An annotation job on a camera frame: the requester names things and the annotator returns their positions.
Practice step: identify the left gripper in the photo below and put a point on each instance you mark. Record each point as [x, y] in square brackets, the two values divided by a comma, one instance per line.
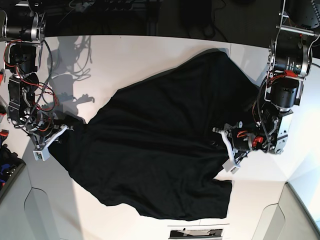
[238, 142]

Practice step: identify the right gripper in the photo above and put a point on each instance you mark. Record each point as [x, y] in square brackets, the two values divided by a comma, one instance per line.
[44, 130]

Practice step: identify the black t-shirt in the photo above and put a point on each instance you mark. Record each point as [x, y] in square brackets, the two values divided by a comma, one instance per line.
[152, 146]

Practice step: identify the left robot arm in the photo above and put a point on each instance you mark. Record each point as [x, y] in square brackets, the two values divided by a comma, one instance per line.
[289, 64]

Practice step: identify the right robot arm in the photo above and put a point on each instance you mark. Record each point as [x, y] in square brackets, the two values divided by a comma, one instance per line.
[32, 103]

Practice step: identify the grey bin with clothes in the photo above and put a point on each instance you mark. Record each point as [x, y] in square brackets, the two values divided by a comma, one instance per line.
[10, 165]

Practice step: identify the orange grey tool at edge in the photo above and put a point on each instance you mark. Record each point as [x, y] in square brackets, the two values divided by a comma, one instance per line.
[3, 102]

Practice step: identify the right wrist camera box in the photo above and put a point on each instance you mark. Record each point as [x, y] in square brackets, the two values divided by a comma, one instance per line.
[41, 155]

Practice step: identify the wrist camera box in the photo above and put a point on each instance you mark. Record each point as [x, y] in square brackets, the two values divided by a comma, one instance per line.
[41, 155]
[231, 167]

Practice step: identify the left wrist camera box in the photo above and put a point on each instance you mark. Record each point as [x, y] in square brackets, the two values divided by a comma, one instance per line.
[231, 167]

